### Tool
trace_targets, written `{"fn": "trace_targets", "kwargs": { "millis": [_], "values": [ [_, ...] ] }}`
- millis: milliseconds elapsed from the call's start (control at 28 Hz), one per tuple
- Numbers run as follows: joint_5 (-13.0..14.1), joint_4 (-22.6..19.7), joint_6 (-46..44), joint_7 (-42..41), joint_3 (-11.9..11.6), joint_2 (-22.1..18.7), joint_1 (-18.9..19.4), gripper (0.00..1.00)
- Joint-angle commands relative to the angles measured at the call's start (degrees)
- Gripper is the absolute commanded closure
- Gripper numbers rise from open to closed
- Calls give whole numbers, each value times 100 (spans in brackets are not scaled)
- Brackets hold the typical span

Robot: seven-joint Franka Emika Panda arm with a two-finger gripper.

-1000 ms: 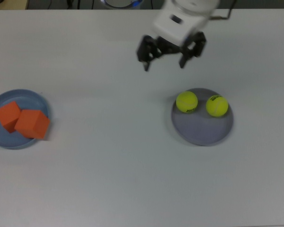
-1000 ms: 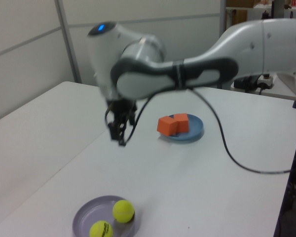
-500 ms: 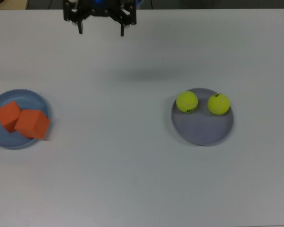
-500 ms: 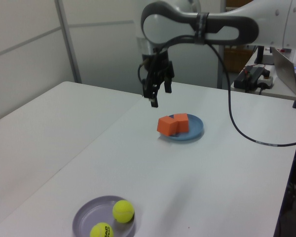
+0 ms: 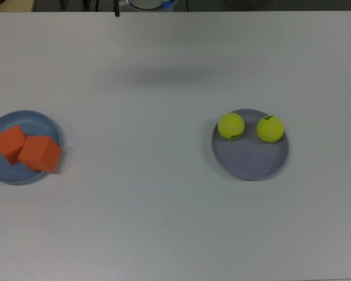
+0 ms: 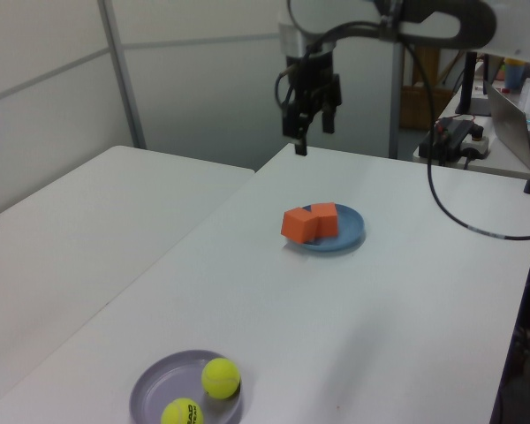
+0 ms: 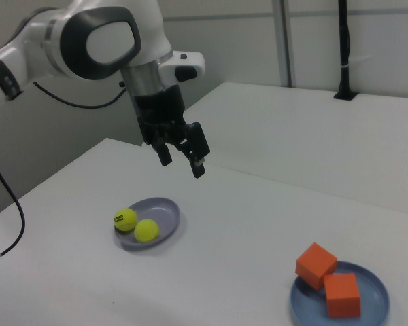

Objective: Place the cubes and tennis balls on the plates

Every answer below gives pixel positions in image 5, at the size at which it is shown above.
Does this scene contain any purple plastic plate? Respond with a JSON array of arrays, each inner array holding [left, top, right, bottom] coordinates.
[[211, 108, 290, 181]]

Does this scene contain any blue plastic plate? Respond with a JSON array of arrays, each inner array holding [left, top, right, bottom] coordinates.
[[0, 109, 63, 186]]

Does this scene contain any orange foam cube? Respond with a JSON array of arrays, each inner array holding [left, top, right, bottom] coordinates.
[[17, 135, 63, 173], [0, 125, 27, 167]]

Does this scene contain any yellow-green tennis ball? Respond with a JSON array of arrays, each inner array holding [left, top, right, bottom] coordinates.
[[256, 115, 285, 143], [217, 112, 246, 141]]

